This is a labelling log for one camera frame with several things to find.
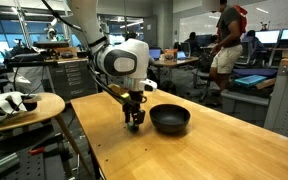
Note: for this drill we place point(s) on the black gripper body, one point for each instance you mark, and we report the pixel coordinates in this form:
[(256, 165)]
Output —
[(132, 106)]

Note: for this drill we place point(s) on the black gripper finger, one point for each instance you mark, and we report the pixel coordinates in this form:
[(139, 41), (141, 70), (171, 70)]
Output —
[(127, 117), (134, 126)]

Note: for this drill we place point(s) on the green block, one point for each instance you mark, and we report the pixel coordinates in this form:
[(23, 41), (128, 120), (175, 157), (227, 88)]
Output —
[(129, 128)]

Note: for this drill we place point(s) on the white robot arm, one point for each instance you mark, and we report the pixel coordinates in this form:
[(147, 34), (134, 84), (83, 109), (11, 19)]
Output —
[(129, 60)]

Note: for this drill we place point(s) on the black bowl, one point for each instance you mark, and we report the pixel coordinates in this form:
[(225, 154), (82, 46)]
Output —
[(169, 118)]

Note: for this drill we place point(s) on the wooden round office table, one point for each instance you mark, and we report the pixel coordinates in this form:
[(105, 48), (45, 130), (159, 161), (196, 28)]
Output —
[(170, 64)]

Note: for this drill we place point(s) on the grey drawer cabinet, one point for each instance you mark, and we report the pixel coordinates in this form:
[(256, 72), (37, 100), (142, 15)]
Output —
[(71, 79)]

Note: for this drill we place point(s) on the round wooden side table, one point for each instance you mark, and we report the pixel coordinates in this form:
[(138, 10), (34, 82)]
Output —
[(50, 106)]

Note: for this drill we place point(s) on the walking person khaki shorts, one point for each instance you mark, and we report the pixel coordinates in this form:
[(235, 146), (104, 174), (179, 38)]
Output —
[(228, 47)]

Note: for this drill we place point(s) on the grey storage bin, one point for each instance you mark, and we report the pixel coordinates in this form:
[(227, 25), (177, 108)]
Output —
[(252, 109)]

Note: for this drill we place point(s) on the teal tray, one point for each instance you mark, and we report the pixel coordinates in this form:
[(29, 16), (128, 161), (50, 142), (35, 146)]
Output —
[(250, 80)]

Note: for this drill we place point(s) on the white crumpled cloth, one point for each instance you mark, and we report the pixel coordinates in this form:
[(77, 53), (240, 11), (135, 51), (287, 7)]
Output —
[(11, 103)]

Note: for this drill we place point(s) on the computer monitor left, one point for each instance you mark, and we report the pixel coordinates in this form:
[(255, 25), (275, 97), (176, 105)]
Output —
[(268, 37)]

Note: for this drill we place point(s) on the red handled tool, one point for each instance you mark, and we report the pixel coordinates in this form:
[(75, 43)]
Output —
[(39, 150)]

